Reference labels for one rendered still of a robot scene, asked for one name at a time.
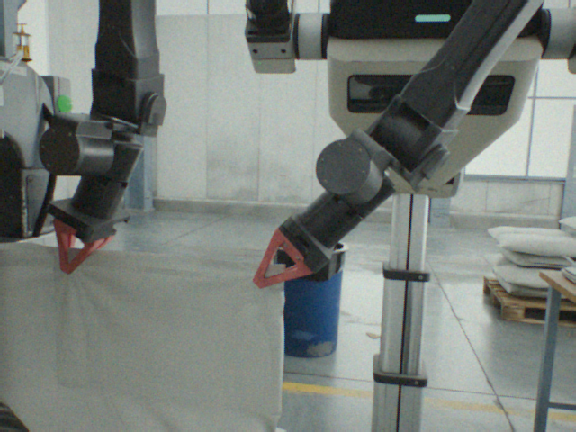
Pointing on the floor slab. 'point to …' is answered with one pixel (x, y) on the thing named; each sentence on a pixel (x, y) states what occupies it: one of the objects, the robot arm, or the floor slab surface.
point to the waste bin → (313, 307)
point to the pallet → (509, 308)
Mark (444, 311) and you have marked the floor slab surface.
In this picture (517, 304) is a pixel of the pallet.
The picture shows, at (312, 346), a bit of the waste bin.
